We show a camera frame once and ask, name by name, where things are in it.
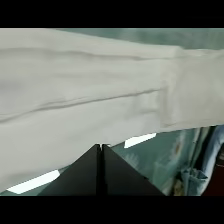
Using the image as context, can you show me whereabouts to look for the blue jeans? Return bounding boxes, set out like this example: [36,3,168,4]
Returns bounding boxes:
[180,125,224,197]

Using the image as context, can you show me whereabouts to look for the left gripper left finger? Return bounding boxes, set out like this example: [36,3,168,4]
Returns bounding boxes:
[39,143,102,197]

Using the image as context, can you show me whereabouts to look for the white shirt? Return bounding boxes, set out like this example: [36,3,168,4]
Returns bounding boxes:
[0,28,224,194]

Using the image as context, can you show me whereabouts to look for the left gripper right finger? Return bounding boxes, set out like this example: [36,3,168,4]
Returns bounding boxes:
[101,143,166,197]

